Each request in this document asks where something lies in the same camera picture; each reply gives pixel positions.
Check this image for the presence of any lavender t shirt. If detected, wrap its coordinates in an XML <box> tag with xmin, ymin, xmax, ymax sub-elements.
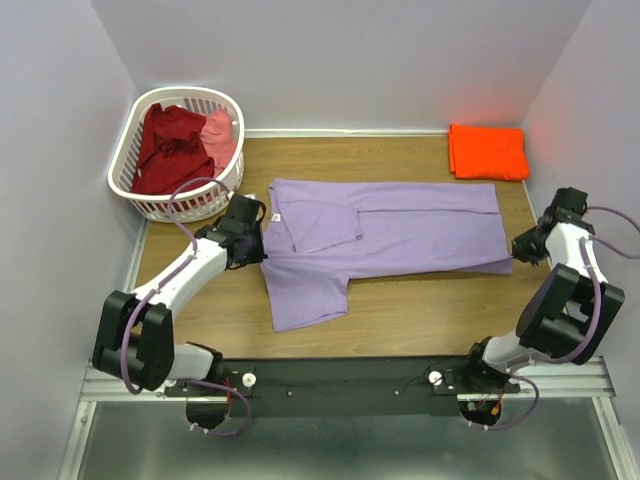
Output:
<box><xmin>261</xmin><ymin>179</ymin><xmax>512</xmax><ymax>332</ymax></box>

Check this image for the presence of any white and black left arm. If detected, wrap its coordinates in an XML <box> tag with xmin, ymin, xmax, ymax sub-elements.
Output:
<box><xmin>92</xmin><ymin>195</ymin><xmax>266</xmax><ymax>395</ymax></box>

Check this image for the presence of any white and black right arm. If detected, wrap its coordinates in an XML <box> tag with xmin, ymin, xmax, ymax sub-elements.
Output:
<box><xmin>459</xmin><ymin>187</ymin><xmax>625</xmax><ymax>392</ymax></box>

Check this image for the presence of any white plastic laundry basket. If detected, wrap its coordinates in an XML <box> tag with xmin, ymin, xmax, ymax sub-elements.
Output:
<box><xmin>107</xmin><ymin>86</ymin><xmax>245</xmax><ymax>223</ymax></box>

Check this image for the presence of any pink t shirt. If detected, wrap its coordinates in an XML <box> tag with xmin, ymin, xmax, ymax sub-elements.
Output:
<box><xmin>200</xmin><ymin>109</ymin><xmax>237</xmax><ymax>177</ymax></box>

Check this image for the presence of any dark red t shirt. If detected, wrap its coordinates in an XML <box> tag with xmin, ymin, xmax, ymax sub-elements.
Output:
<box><xmin>131</xmin><ymin>103</ymin><xmax>215</xmax><ymax>195</ymax></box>

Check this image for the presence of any folded orange t shirt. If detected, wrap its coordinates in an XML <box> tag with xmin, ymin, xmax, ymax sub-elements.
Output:
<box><xmin>447</xmin><ymin>124</ymin><xmax>530</xmax><ymax>181</ymax></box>

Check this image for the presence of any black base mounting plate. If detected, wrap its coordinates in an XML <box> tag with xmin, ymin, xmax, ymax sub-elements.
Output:
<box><xmin>164</xmin><ymin>355</ymin><xmax>521</xmax><ymax>420</ymax></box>

